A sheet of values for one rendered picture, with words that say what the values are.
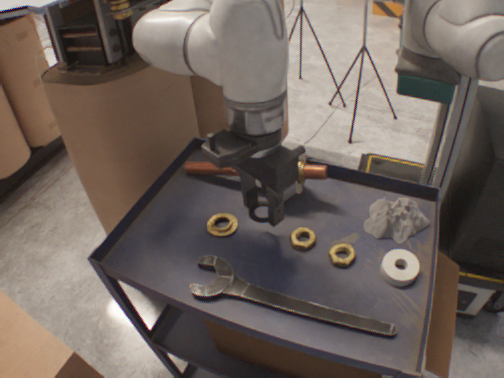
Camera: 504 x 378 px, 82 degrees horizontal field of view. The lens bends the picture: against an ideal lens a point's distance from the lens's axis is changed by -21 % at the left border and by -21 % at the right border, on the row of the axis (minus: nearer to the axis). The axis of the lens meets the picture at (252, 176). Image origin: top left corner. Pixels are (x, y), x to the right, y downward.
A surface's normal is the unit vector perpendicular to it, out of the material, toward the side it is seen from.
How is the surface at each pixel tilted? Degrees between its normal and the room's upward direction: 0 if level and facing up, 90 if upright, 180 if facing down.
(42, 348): 0
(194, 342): 0
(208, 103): 90
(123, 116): 90
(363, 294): 0
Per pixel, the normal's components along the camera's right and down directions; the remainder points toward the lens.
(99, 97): 0.00, 0.64
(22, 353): -0.07, -0.77
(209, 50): -0.67, 0.47
